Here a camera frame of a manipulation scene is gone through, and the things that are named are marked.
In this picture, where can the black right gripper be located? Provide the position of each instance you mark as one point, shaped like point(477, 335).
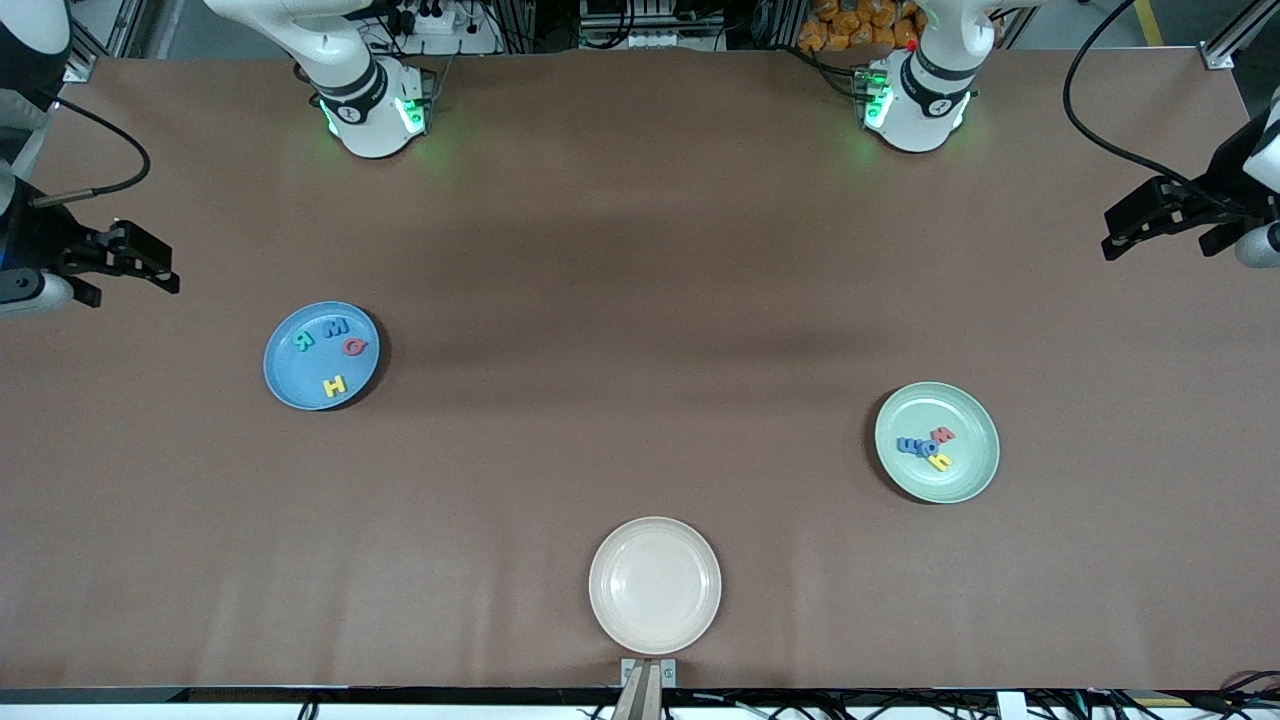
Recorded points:
point(30, 245)

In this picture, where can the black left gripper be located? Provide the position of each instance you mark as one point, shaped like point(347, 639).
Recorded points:
point(1213, 199)

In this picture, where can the teal uppercase letter R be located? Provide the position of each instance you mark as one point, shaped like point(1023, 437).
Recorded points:
point(303, 340)

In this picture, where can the blue uppercase letter M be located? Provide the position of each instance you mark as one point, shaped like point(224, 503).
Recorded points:
point(336, 327)

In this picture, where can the yellow uppercase letter H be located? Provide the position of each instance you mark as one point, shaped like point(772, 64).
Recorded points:
point(334, 385)

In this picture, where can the red uppercase letter G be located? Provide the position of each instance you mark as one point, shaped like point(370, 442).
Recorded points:
point(355, 347)

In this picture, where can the red lowercase letter w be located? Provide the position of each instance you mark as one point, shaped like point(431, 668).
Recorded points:
point(942, 434)

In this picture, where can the small blue round letter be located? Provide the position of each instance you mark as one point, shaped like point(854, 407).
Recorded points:
point(926, 447)

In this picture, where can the yellow lowercase letter h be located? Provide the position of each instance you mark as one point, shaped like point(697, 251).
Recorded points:
point(940, 461)

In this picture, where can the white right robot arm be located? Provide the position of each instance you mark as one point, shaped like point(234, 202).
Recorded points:
point(370, 110)

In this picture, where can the blue plate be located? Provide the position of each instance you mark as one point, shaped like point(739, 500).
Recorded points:
point(300, 375)

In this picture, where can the green plate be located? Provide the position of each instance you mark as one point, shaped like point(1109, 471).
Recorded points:
point(965, 480)

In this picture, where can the cream plate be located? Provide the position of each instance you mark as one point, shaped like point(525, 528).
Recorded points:
point(655, 585)

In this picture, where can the orange fruit pile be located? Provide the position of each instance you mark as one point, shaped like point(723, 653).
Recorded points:
point(850, 25)

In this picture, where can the white power strip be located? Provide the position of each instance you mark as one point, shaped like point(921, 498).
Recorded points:
point(435, 18)

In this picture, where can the metal equipment rack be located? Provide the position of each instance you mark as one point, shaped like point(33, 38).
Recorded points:
point(650, 25)

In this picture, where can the brown table mat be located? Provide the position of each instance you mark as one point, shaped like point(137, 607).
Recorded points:
point(640, 470)

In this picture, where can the aluminium frame post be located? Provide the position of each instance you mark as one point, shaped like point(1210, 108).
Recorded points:
point(85, 65)
point(1217, 55)

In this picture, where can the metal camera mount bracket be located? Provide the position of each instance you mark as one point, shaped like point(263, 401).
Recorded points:
point(648, 690)

